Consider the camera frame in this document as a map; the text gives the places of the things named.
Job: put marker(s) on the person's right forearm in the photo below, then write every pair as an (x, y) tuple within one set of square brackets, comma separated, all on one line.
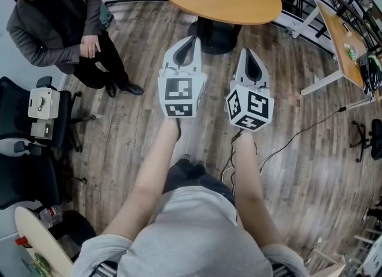
[(249, 186)]

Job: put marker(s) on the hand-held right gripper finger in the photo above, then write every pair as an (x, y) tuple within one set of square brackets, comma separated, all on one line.
[(241, 70), (265, 77)]

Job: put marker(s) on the round wooden table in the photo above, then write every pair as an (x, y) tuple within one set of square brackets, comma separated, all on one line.
[(215, 4)]

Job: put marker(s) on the small red object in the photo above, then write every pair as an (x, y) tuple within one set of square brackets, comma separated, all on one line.
[(21, 241)]

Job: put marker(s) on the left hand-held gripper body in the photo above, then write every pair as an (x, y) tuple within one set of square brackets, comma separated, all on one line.
[(179, 89)]

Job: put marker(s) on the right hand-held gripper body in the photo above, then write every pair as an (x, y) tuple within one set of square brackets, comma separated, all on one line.
[(256, 105)]

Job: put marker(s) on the person's grey shirt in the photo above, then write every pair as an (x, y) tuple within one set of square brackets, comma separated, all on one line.
[(194, 234)]

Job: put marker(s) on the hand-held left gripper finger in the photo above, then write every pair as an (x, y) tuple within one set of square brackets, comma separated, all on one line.
[(168, 58), (198, 61)]

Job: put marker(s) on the black office chair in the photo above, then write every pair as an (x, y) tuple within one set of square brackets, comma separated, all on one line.
[(12, 114), (27, 180)]

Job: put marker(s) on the black bag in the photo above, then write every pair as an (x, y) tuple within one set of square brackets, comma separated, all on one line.
[(371, 73)]

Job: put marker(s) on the person's left forearm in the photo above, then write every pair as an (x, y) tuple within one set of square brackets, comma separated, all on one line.
[(152, 174)]

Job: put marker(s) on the person's dark trousers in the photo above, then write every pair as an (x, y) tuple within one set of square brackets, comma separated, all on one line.
[(191, 174)]

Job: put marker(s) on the small flower bunch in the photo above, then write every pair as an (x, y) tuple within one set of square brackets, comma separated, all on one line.
[(349, 50)]

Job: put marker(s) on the white box device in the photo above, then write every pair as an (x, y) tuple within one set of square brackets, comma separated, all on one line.
[(44, 102)]

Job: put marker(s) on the small round white table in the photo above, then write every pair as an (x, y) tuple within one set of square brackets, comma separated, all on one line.
[(35, 240)]

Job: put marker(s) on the black swivel chair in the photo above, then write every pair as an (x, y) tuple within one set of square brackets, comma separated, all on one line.
[(376, 138)]

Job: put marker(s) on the clear plastic bottle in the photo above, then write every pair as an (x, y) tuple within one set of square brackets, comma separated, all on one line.
[(50, 214)]

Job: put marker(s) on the rectangular wooden desk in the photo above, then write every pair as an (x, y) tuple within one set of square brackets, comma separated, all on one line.
[(343, 49)]

